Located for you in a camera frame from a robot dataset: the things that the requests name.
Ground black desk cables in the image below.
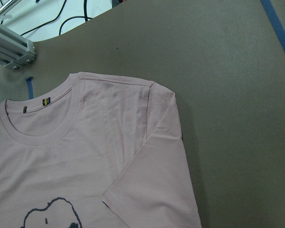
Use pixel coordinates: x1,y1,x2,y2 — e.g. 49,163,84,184
19,0,114,38

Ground pink Snoopy t-shirt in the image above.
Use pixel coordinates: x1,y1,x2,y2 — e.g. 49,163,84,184
0,72,201,228

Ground brown paper table cover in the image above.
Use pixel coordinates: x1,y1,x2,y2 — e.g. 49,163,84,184
0,0,285,228

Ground blue tape grid lines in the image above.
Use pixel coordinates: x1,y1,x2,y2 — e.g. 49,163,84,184
21,0,285,99

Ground aluminium frame post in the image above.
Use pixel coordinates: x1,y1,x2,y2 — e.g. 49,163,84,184
0,24,37,70

